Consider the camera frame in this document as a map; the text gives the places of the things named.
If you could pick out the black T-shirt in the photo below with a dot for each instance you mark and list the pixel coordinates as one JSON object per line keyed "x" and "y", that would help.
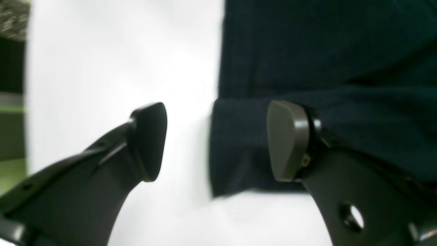
{"x": 367, "y": 68}

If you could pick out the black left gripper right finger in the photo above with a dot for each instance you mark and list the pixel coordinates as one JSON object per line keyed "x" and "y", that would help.
{"x": 364, "y": 200}

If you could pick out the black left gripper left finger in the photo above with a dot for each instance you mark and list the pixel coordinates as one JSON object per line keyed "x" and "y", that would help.
{"x": 76, "y": 201}

